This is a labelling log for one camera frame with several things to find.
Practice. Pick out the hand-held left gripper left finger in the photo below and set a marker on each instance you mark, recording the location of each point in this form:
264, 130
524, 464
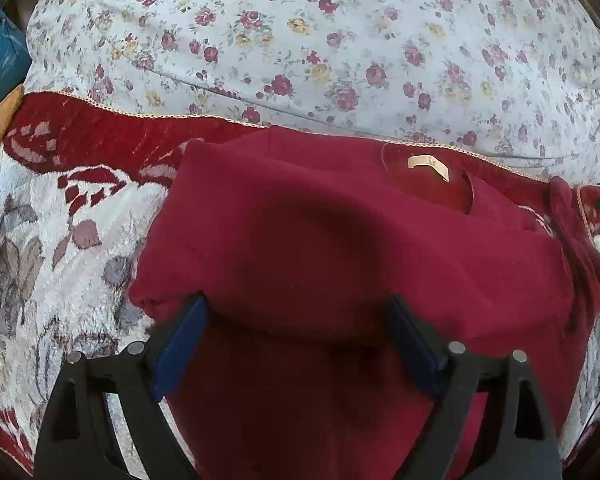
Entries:
180, 350

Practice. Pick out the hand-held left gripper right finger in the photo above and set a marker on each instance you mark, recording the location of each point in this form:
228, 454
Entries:
414, 345

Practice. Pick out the red sweater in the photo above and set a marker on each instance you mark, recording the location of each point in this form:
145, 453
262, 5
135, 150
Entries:
305, 240

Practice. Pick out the red and white floral blanket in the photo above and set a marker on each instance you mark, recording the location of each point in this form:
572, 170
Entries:
45, 270

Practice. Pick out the floral white quilt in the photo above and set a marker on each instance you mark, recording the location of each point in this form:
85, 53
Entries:
300, 35

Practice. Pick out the blue bag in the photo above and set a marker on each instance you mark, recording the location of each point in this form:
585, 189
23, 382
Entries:
0, 55

